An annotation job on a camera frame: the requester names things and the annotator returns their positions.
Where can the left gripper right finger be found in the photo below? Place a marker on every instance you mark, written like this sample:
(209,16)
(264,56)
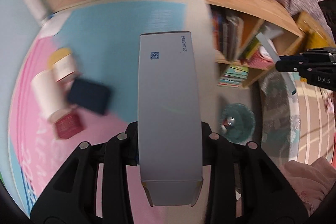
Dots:
(246,186)

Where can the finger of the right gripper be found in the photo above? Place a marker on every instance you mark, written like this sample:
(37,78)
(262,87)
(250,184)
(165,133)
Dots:
(293,66)
(302,57)

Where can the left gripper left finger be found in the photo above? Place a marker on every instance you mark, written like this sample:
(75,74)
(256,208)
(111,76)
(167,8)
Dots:
(91,185)

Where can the dark red small box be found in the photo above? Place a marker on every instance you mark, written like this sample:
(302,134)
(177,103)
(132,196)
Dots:
(68,126)

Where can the grey cardboard box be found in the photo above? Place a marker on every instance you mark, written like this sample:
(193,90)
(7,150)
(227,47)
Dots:
(169,119)

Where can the white paper cup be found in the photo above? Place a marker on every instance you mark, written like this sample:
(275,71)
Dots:
(50,96)

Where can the small white box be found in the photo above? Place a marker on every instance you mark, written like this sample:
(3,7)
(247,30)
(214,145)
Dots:
(65,69)

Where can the dark blue rectangular case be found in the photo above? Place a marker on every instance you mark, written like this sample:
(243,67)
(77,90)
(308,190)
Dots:
(89,95)

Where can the yellow round coaster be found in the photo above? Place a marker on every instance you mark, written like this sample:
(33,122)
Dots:
(57,56)

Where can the pink and blue desk mat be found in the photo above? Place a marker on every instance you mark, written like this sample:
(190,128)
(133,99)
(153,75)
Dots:
(104,40)

